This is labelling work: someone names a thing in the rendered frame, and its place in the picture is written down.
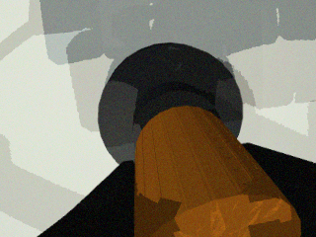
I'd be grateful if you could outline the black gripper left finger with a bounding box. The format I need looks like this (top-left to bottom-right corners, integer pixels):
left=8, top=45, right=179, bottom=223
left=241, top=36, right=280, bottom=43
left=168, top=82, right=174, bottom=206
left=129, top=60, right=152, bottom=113
left=37, top=159, right=135, bottom=237

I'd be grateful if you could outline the orange knob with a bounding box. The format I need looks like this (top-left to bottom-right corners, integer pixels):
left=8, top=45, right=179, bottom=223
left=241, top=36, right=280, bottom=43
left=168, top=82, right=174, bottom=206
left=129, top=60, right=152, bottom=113
left=134, top=106, right=301, bottom=237

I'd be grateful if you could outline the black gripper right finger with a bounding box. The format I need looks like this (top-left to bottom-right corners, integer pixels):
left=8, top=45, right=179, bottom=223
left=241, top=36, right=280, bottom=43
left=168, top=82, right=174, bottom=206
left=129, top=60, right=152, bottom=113
left=242, top=142, right=316, bottom=237

